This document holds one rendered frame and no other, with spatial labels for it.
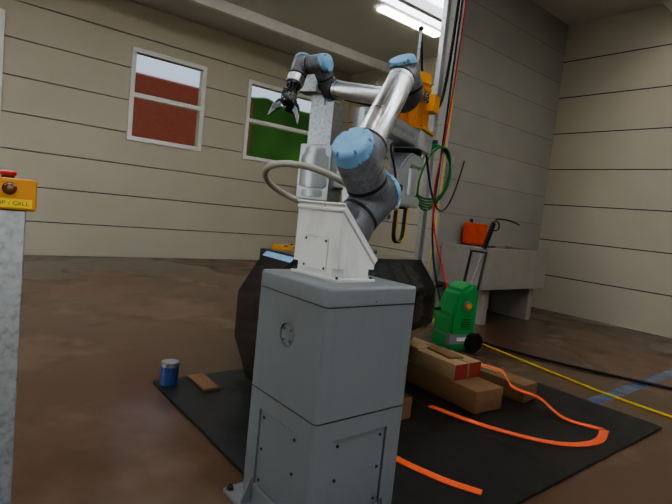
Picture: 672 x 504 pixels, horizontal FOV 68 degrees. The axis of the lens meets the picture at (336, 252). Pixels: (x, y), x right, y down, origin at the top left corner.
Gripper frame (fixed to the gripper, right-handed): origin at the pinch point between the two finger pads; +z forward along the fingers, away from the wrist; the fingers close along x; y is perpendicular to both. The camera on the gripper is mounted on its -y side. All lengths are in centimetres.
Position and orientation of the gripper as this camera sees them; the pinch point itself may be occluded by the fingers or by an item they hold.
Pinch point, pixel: (282, 120)
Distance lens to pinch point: 255.7
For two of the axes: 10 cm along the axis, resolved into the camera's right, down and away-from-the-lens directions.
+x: 9.6, 2.9, 0.4
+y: 1.2, -2.5, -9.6
